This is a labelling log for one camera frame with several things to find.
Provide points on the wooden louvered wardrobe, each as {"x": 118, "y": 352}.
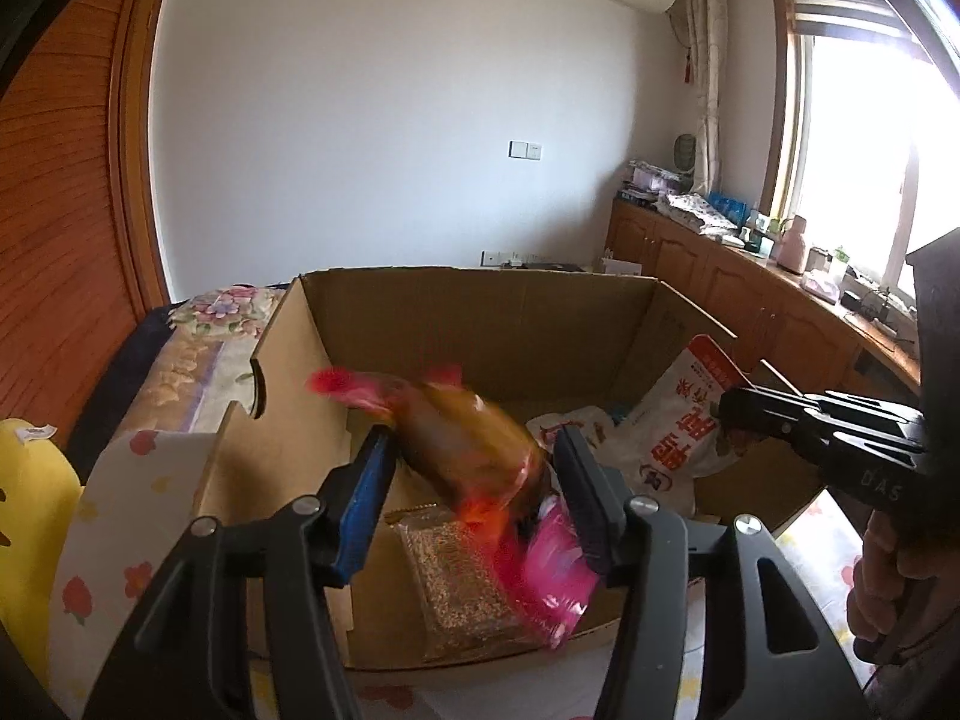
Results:
{"x": 75, "y": 165}

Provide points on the folded patterned cloth stack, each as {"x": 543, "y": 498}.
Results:
{"x": 694, "y": 211}

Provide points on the floral blanket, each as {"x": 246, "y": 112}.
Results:
{"x": 202, "y": 345}

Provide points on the purple boxes stack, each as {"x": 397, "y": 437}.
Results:
{"x": 652, "y": 180}

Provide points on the white wall switch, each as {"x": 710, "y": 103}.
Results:
{"x": 525, "y": 149}

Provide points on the strawberry print tablecloth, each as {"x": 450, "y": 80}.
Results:
{"x": 127, "y": 540}

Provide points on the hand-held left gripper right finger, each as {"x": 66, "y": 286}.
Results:
{"x": 581, "y": 495}

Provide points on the small white snack packet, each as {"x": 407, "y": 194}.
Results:
{"x": 581, "y": 427}

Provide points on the blue box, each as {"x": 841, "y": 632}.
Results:
{"x": 729, "y": 204}

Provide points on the window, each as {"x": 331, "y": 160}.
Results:
{"x": 870, "y": 150}

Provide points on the small desk fan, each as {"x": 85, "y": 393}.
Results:
{"x": 686, "y": 154}

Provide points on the yellow plush toy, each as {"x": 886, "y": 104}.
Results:
{"x": 30, "y": 540}

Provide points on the white wall socket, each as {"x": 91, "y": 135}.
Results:
{"x": 510, "y": 259}

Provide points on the patterned curtain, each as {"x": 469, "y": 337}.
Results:
{"x": 705, "y": 75}

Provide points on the tan snack packet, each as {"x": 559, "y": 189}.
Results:
{"x": 457, "y": 585}

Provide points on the tissue box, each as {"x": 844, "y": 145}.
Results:
{"x": 819, "y": 287}

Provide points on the person's right hand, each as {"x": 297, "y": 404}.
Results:
{"x": 907, "y": 585}

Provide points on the brown cardboard box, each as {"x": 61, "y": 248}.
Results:
{"x": 480, "y": 330}

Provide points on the pink bottle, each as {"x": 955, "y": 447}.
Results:
{"x": 793, "y": 247}

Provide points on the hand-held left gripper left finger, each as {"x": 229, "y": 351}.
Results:
{"x": 364, "y": 510}

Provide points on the wooden cabinet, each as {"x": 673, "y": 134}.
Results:
{"x": 750, "y": 307}

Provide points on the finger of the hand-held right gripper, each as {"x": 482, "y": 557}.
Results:
{"x": 862, "y": 451}
{"x": 780, "y": 409}

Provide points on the white red print snack packet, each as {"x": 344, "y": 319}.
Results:
{"x": 686, "y": 427}

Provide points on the red brown snack packet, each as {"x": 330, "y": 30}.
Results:
{"x": 480, "y": 457}

